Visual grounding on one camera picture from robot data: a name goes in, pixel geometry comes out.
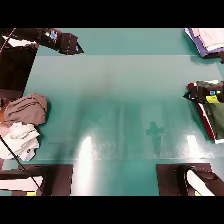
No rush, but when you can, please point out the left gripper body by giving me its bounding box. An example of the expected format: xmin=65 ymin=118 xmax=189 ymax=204
xmin=58 ymin=32 xmax=85 ymax=56

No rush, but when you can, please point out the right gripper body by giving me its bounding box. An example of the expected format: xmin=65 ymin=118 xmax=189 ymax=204
xmin=182 ymin=85 xmax=208 ymax=103

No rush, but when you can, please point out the brown T-shirt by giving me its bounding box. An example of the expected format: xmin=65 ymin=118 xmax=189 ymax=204
xmin=3 ymin=92 xmax=50 ymax=127

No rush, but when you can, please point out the purple-blue garment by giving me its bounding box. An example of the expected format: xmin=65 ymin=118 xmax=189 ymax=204
xmin=184 ymin=28 xmax=224 ymax=59

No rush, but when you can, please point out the folded white garment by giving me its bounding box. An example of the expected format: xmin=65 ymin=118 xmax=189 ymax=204
xmin=190 ymin=28 xmax=224 ymax=52

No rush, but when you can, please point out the black cable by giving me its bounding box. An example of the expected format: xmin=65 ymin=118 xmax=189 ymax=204
xmin=0 ymin=134 xmax=45 ymax=197

